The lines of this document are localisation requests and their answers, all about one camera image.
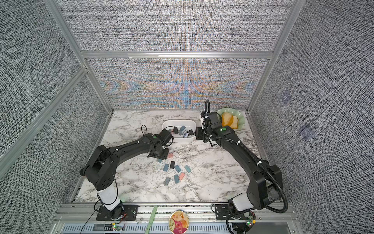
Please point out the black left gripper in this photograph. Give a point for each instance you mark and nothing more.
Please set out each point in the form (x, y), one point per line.
(164, 157)

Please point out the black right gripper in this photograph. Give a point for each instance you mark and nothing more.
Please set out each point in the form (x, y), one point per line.
(198, 134)

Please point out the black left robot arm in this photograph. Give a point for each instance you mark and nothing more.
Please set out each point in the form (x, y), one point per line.
(100, 170)

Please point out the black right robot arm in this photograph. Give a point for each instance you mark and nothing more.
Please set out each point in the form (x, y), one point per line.
(265, 189)

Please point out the white storage box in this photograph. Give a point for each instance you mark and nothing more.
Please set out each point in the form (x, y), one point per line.
(189, 124)

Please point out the teal eraser bottom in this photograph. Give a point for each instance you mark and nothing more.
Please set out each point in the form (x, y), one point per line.
(176, 179)

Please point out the bread pieces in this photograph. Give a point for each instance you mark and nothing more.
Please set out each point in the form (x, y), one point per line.
(229, 120)

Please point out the green scalloped plate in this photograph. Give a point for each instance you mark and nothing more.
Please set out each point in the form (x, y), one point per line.
(241, 117)

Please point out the round colourful tin lid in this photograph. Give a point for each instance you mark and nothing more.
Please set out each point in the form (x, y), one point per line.
(179, 222)

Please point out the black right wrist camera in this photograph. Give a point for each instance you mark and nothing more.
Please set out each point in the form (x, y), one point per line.
(212, 120)

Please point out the green strip on rail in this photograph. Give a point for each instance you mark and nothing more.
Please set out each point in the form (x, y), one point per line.
(151, 220)

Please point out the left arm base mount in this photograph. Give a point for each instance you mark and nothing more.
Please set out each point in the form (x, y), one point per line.
(121, 212)

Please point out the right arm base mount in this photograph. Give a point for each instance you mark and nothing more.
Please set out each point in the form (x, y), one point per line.
(222, 211)

